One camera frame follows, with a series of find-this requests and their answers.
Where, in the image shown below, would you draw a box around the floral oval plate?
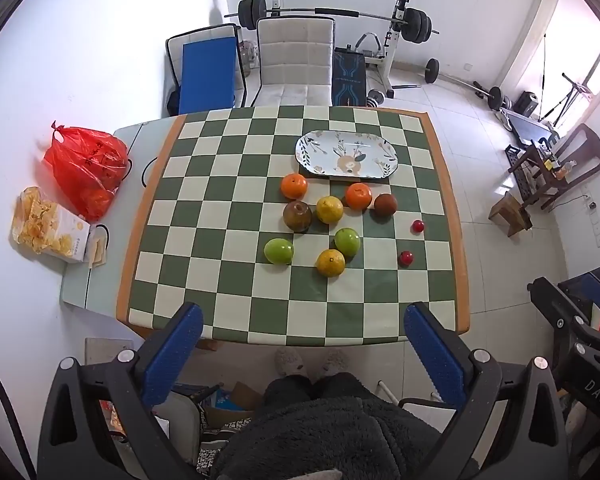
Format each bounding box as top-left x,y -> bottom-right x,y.
294,130 -> 400,179

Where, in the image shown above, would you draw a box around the white padded chair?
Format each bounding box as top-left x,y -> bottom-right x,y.
252,16 -> 337,107

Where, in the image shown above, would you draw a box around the small wooden stool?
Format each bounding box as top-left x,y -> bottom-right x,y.
489,191 -> 533,238

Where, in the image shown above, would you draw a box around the green white checkered tablecloth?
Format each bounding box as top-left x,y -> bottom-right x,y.
116,106 -> 470,347

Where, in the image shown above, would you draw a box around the grey slipper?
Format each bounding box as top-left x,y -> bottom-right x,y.
275,349 -> 309,377
320,349 -> 351,376

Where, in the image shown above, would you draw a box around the black blue bench pad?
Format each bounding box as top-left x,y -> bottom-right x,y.
331,47 -> 369,107

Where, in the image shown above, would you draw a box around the blue panel with grey frame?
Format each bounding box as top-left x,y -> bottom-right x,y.
166,24 -> 246,116

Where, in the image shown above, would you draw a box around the dark brown round fruit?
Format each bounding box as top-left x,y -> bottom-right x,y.
282,200 -> 313,234

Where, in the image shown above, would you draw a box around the orange tangerine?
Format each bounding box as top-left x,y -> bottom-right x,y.
280,173 -> 309,201
344,183 -> 373,211

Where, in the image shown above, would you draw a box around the white barbell rack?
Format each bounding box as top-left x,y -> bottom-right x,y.
267,0 -> 417,101

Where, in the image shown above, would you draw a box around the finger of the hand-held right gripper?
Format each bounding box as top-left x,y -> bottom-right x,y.
527,277 -> 600,333

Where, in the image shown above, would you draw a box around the green apple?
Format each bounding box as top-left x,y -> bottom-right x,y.
263,238 -> 295,265
334,228 -> 361,257

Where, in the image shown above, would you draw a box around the small barbell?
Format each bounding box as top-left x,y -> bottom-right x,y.
422,58 -> 504,111

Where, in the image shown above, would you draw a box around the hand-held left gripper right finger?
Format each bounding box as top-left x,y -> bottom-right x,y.
404,301 -> 571,480

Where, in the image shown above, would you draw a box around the red plastic bag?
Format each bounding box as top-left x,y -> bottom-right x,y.
43,121 -> 131,223

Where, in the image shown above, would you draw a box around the clear water jug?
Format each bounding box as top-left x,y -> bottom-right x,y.
239,40 -> 259,79

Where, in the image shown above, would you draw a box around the black speaker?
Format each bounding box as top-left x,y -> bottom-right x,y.
515,91 -> 540,120

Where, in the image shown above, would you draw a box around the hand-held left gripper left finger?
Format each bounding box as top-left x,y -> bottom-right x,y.
36,301 -> 204,480

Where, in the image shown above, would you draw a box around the black barbell with plates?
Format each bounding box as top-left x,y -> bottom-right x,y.
225,0 -> 440,44

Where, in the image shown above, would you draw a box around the dark wooden chair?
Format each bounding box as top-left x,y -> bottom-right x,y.
510,124 -> 600,211

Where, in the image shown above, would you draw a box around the reddish brown round fruit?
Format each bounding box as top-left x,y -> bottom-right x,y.
374,193 -> 398,217

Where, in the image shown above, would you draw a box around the cardboard box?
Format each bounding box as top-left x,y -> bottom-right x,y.
202,382 -> 262,427

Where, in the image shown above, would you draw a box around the black cable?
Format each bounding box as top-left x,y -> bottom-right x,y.
141,156 -> 162,190

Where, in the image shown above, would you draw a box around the person in dark fleece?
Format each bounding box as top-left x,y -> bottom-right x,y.
212,372 -> 443,480

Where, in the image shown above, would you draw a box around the black flat monitor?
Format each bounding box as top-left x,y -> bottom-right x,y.
505,110 -> 561,149

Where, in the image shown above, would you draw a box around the snack chips box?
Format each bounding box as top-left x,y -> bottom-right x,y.
11,186 -> 93,264

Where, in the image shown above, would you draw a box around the yellow citrus fruit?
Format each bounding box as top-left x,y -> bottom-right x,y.
316,249 -> 344,278
315,195 -> 344,224

